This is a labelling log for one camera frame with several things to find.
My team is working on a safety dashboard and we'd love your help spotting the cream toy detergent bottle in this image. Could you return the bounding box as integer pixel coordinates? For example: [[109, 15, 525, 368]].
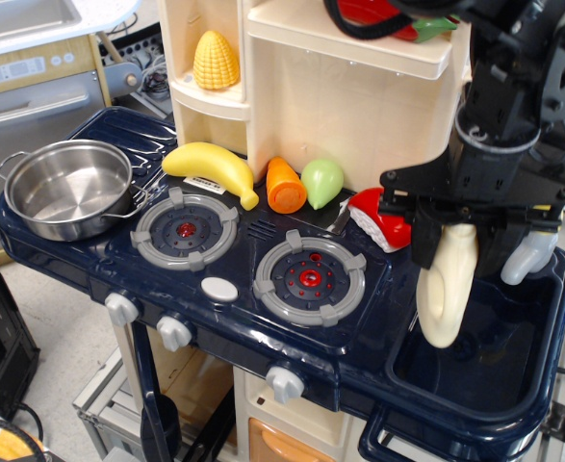
[[416, 223, 478, 348]]

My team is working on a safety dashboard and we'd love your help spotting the grey stove burner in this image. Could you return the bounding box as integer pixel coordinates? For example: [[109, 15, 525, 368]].
[[130, 187, 240, 272], [252, 229, 367, 327]]

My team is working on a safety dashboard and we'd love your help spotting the left grey stove burner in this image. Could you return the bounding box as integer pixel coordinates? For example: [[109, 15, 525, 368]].
[[130, 187, 240, 272]]

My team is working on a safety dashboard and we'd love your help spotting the grey stove knob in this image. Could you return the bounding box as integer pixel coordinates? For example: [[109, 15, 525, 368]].
[[266, 366, 305, 404], [104, 293, 139, 327], [156, 316, 193, 352]]

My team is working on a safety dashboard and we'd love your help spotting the toy dishwasher appliance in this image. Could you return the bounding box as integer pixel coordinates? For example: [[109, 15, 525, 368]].
[[0, 1, 140, 259]]

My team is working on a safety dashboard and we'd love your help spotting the stainless steel pot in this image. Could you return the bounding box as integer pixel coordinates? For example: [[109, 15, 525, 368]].
[[0, 140, 149, 242]]

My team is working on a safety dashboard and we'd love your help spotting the right grey stove burner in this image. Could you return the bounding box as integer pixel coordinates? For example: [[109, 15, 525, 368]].
[[252, 229, 367, 327]]

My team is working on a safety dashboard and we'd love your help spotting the left grey stove knob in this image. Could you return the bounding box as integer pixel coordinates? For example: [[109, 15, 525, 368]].
[[104, 293, 139, 327]]

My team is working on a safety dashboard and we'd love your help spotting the red and white toy sushi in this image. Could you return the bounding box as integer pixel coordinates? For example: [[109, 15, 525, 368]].
[[347, 187, 411, 253]]

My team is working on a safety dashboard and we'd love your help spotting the right grey stove knob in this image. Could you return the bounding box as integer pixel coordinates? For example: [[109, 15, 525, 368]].
[[266, 366, 305, 404]]

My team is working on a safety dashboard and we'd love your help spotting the light green toy pear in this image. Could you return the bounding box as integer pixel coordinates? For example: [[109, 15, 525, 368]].
[[300, 159, 344, 210]]

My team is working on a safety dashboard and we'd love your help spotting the red toy chili pepper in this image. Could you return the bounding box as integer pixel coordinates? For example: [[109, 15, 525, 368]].
[[333, 0, 459, 43]]

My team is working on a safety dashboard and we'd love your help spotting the orange toy carrot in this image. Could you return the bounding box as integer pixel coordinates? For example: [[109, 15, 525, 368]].
[[266, 157, 307, 215]]

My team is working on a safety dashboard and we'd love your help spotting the orange toy drawer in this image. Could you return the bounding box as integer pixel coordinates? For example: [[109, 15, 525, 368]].
[[248, 418, 333, 462]]

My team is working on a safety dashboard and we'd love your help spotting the navy toy sink basin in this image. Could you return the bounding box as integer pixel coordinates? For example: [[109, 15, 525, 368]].
[[390, 248, 565, 419]]

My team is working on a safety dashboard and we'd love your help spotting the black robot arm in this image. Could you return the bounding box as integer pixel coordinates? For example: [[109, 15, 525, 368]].
[[325, 1, 565, 276]]

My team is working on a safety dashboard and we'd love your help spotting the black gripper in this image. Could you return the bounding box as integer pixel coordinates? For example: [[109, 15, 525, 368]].
[[379, 123, 565, 278]]

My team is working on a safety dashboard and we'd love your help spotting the grey faucet with yellow cap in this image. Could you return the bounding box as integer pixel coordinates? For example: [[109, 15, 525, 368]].
[[501, 226, 560, 286]]

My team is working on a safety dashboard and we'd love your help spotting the cream toy kitchen shelf unit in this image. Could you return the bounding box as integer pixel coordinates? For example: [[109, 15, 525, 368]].
[[158, 1, 471, 192]]

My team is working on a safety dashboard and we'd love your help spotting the yellow toy corn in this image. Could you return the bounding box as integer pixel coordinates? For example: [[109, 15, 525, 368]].
[[193, 31, 240, 90]]

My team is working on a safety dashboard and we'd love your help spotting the navy toy kitchen countertop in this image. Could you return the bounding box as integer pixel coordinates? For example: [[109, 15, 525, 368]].
[[0, 106, 565, 453]]

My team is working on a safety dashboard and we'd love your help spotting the middle grey stove knob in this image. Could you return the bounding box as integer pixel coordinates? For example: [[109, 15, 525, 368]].
[[156, 316, 193, 352]]

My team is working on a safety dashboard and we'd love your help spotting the yellow toy banana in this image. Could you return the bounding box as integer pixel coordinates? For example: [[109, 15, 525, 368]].
[[162, 141, 260, 211]]

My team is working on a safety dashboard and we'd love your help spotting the grey oval button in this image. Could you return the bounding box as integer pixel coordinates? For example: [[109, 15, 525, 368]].
[[200, 276, 239, 302]]

